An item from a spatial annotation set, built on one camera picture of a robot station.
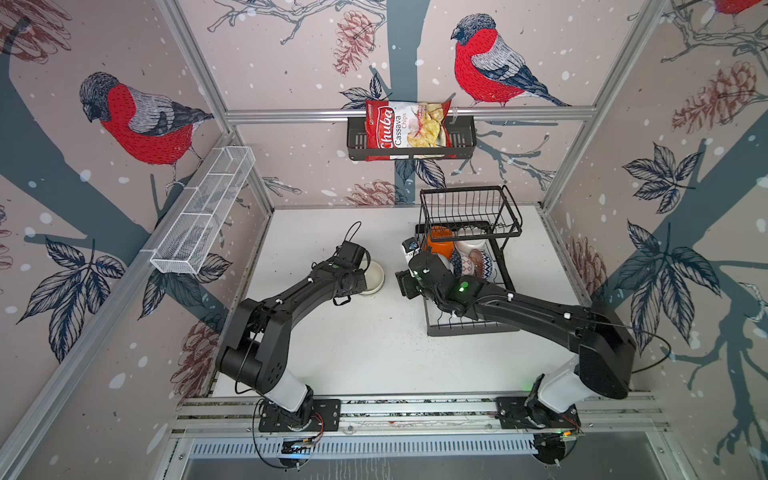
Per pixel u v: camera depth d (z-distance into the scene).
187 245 0.71
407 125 0.88
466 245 1.01
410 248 0.70
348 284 0.68
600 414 0.75
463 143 0.93
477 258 1.00
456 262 0.90
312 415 0.72
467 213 0.92
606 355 0.42
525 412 0.73
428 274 0.59
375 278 0.96
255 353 0.44
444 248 0.99
